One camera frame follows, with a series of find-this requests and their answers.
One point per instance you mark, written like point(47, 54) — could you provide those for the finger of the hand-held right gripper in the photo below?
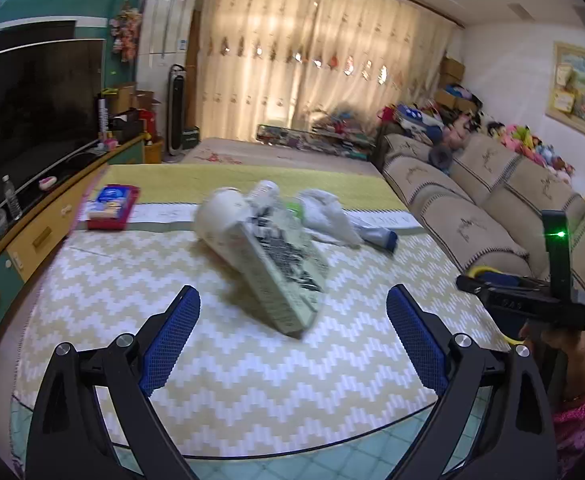
point(500, 278)
point(470, 284)

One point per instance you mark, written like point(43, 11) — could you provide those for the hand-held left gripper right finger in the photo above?
point(417, 340)

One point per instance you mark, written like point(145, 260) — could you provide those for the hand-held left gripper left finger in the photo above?
point(170, 340)

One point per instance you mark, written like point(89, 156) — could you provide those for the yellow-rimmed black bin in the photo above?
point(480, 270)

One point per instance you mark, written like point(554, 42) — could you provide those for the blue grey tube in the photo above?
point(380, 237)

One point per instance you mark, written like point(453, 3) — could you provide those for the white paper cup blue print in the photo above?
point(217, 220)

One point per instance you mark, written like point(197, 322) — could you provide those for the floral patterned box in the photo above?
point(282, 270)

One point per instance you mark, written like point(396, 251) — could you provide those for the white plastic bag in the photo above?
point(327, 215)

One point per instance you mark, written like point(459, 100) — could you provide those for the small white bottle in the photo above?
point(265, 192)

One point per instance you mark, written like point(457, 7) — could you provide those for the green white bottle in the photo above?
point(296, 209)

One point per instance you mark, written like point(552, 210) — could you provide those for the person's right hand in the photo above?
point(575, 355)

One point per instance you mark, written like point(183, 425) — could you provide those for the beige sofa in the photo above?
point(477, 210)

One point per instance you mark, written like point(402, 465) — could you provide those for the patterned tablecloth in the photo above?
point(282, 385)

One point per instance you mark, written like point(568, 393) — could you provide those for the pile of plush toys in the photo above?
point(522, 137)

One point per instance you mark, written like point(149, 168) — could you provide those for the red blue box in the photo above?
point(112, 205)

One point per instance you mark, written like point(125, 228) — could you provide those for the yellow green television cabinet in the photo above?
point(37, 240)

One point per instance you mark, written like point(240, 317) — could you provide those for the blue white plush bag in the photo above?
point(417, 117)

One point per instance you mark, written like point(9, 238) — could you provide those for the small pink dish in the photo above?
point(47, 182)

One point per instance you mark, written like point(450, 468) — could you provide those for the dark green box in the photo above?
point(191, 139)

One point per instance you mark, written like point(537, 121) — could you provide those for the floral beige mat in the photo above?
point(252, 152)

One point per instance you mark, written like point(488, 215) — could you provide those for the pink cup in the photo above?
point(108, 144)

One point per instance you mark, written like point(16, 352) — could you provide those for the low glass table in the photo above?
point(317, 140)

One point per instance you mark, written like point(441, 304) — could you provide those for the clear water bottle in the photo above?
point(12, 200)

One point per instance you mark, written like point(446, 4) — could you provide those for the stack of cardboard boxes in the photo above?
point(452, 67)

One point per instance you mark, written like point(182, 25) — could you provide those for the black tower fan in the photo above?
point(175, 110)

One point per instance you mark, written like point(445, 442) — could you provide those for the black white roll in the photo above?
point(103, 117)

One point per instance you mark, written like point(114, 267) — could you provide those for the open cardboard boxes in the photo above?
point(132, 97)

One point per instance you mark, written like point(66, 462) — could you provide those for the large black television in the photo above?
point(32, 110)

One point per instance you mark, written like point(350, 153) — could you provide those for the cream curtains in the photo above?
point(297, 60)

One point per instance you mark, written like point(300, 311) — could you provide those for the white standing air conditioner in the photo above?
point(165, 35)

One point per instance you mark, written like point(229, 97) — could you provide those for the hanging flower decoration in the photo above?
point(125, 30)

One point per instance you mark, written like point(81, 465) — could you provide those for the small black television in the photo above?
point(32, 30)

